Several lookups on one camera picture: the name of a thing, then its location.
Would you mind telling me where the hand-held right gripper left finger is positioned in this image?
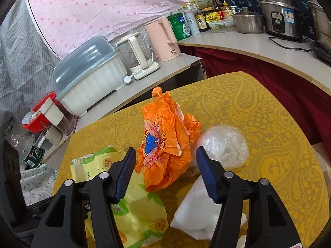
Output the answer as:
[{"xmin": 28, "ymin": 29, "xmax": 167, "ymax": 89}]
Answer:
[{"xmin": 30, "ymin": 147, "xmax": 137, "ymax": 248}]

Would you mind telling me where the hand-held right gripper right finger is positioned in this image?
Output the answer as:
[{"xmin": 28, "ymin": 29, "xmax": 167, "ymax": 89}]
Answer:
[{"xmin": 196, "ymin": 147, "xmax": 302, "ymax": 248}]

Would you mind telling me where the orange plastic bag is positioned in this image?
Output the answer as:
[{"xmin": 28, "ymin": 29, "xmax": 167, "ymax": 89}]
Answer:
[{"xmin": 134, "ymin": 86, "xmax": 201, "ymax": 193}]

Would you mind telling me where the speckled white cloth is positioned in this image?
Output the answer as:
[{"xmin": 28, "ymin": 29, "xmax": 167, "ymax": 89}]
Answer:
[{"xmin": 20, "ymin": 164, "xmax": 59, "ymax": 204}]

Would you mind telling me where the green label can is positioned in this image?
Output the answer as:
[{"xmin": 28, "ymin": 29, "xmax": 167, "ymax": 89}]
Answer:
[{"xmin": 24, "ymin": 145, "xmax": 48, "ymax": 168}]

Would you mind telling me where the clear plastic wrap ball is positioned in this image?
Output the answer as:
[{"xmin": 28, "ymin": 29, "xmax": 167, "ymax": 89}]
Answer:
[{"xmin": 193, "ymin": 124, "xmax": 249, "ymax": 168}]

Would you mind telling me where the clear glass jar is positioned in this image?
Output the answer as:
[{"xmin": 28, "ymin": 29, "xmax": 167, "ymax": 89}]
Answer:
[{"xmin": 2, "ymin": 132, "xmax": 34, "ymax": 161}]

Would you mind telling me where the white crumpled paper towel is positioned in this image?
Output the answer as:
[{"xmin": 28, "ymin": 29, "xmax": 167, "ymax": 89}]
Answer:
[{"xmin": 169, "ymin": 177, "xmax": 247, "ymax": 241}]

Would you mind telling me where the yellow and green packet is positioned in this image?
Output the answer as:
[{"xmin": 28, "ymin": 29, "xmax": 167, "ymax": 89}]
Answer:
[{"xmin": 70, "ymin": 146, "xmax": 170, "ymax": 248}]

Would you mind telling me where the red plastic container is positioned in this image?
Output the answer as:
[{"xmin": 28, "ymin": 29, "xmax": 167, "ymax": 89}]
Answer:
[{"xmin": 22, "ymin": 92, "xmax": 59, "ymax": 132}]

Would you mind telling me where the clear seasoning canister set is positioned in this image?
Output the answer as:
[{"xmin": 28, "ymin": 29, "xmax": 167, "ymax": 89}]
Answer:
[{"xmin": 36, "ymin": 95, "xmax": 78, "ymax": 150}]

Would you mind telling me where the yellow paisley tablecloth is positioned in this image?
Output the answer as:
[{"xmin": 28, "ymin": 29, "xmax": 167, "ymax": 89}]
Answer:
[{"xmin": 53, "ymin": 71, "xmax": 325, "ymax": 248}]

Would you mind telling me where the white dish box clear lid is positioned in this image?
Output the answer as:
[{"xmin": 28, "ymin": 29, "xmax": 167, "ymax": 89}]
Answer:
[{"xmin": 51, "ymin": 36, "xmax": 127, "ymax": 116}]

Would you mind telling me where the grey low cabinet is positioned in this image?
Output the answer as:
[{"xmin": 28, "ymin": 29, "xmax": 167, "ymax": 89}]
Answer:
[{"xmin": 43, "ymin": 53, "xmax": 207, "ymax": 171}]

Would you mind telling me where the grey striped cloth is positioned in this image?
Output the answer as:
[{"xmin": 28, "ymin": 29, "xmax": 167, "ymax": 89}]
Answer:
[{"xmin": 0, "ymin": 0, "xmax": 61, "ymax": 114}]

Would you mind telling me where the dark red cloth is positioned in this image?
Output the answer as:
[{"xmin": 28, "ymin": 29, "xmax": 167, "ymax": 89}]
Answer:
[{"xmin": 178, "ymin": 45, "xmax": 331, "ymax": 155}]

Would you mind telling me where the white glass kettle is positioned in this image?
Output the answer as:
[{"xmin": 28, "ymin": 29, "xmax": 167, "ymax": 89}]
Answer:
[{"xmin": 114, "ymin": 31, "xmax": 161, "ymax": 80}]

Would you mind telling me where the pink electric kettle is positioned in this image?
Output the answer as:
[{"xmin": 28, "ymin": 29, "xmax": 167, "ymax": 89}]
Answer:
[{"xmin": 143, "ymin": 16, "xmax": 181, "ymax": 62}]

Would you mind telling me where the clear food container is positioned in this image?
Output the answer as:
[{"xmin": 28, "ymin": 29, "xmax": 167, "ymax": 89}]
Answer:
[{"xmin": 208, "ymin": 19, "xmax": 235, "ymax": 33}]

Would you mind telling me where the green tin can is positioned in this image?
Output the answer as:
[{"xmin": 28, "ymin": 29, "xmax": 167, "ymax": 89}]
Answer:
[{"xmin": 167, "ymin": 12, "xmax": 192, "ymax": 41}]

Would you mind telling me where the white and blue bottle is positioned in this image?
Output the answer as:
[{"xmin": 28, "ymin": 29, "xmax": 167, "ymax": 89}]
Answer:
[{"xmin": 182, "ymin": 4, "xmax": 201, "ymax": 35}]

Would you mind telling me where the soy sauce bottle white label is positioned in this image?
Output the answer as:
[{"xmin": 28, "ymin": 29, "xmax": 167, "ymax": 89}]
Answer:
[{"xmin": 191, "ymin": 1, "xmax": 209, "ymax": 33}]

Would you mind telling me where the small steel pot with lid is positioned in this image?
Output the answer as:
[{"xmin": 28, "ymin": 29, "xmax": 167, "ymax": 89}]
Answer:
[{"xmin": 232, "ymin": 6, "xmax": 264, "ymax": 35}]

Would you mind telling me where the yellow seasoning packet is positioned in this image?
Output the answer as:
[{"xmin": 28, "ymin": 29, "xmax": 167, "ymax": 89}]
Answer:
[{"xmin": 205, "ymin": 11, "xmax": 220, "ymax": 22}]

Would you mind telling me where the pink dotted bedsheet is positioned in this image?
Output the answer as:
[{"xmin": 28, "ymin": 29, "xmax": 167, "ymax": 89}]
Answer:
[{"xmin": 24, "ymin": 0, "xmax": 215, "ymax": 60}]

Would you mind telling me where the yellow pump bottle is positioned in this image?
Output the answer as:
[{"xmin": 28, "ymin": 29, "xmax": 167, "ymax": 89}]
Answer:
[{"xmin": 221, "ymin": 0, "xmax": 234, "ymax": 20}]

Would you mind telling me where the black induction cooker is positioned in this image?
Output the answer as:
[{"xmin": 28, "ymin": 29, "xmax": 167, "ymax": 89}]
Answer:
[{"xmin": 313, "ymin": 47, "xmax": 331, "ymax": 66}]

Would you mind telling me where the dark sauce bottle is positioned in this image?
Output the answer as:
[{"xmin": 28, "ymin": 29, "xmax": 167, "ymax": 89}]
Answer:
[{"xmin": 210, "ymin": 0, "xmax": 224, "ymax": 21}]

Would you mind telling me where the steel rice cooker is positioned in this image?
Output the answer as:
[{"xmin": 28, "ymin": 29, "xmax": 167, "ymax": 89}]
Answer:
[{"xmin": 259, "ymin": 0, "xmax": 304, "ymax": 42}]

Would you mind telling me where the pale cardboard box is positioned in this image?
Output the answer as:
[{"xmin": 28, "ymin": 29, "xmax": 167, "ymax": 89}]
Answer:
[{"xmin": 187, "ymin": 0, "xmax": 211, "ymax": 11}]

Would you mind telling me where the large steel steamer pot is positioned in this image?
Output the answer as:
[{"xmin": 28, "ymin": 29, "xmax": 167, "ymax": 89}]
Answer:
[{"xmin": 306, "ymin": 1, "xmax": 331, "ymax": 55}]

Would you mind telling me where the black power cable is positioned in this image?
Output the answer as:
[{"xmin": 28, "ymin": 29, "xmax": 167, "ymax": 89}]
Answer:
[{"xmin": 268, "ymin": 36, "xmax": 314, "ymax": 52}]

